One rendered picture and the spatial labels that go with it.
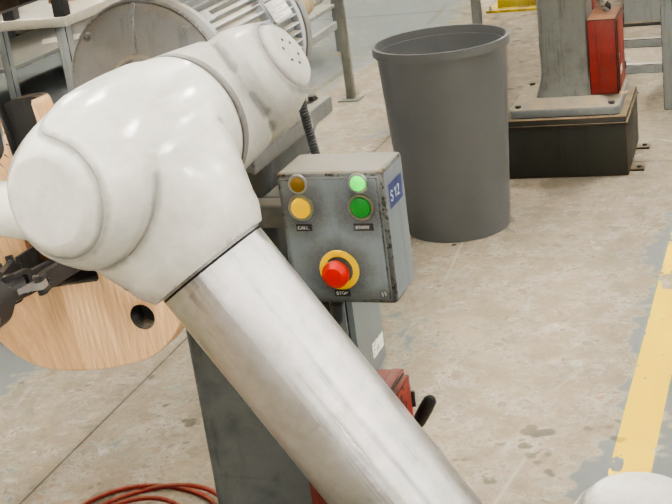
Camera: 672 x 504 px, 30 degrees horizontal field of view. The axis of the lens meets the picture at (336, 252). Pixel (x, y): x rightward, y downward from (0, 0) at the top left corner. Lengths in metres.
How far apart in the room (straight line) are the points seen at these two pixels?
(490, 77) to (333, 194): 2.78
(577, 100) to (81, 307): 3.68
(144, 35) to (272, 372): 0.92
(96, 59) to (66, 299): 0.35
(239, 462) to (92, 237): 1.33
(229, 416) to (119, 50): 0.70
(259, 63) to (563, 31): 4.21
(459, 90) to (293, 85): 3.36
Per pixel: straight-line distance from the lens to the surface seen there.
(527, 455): 3.22
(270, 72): 1.09
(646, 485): 1.24
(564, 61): 5.29
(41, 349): 1.89
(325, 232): 1.79
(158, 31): 1.82
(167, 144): 0.98
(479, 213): 4.62
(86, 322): 1.82
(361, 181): 1.73
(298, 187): 1.77
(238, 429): 2.21
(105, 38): 1.86
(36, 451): 3.65
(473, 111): 4.49
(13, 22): 5.40
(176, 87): 1.03
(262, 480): 2.24
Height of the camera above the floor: 1.62
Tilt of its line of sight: 20 degrees down
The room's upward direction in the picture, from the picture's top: 8 degrees counter-clockwise
